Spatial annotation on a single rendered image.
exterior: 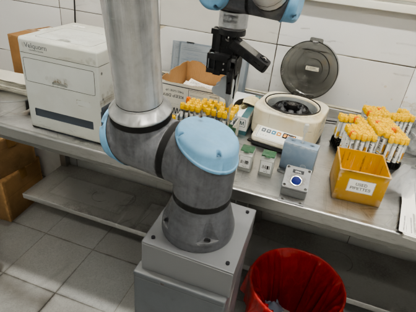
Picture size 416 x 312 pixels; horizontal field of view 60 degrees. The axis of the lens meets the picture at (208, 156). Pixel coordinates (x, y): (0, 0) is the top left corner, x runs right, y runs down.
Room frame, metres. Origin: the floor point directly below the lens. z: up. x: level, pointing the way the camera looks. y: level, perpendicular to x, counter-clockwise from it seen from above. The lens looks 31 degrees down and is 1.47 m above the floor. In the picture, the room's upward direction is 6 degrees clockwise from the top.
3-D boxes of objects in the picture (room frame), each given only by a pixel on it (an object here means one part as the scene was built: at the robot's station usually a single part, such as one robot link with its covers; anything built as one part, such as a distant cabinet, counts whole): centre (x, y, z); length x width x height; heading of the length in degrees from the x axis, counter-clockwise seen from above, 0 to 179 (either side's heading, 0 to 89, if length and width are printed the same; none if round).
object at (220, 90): (0.95, -0.02, 1.11); 0.06 x 0.03 x 0.09; 74
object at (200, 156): (0.58, 0.01, 1.12); 0.13 x 0.12 x 0.14; 67
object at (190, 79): (1.37, 0.06, 0.95); 0.29 x 0.25 x 0.15; 164
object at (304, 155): (0.97, -0.28, 0.92); 0.10 x 0.07 x 0.10; 66
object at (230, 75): (0.94, -0.04, 1.16); 0.05 x 0.02 x 0.09; 164
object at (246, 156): (0.96, -0.12, 0.91); 0.05 x 0.04 x 0.07; 164
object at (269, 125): (1.21, -0.28, 0.94); 0.30 x 0.24 x 0.12; 155
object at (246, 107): (1.30, -0.12, 0.92); 0.24 x 0.12 x 0.10; 164
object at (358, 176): (0.89, -0.44, 0.93); 0.13 x 0.13 x 0.10; 79
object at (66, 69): (1.17, 0.42, 1.03); 0.31 x 0.27 x 0.30; 74
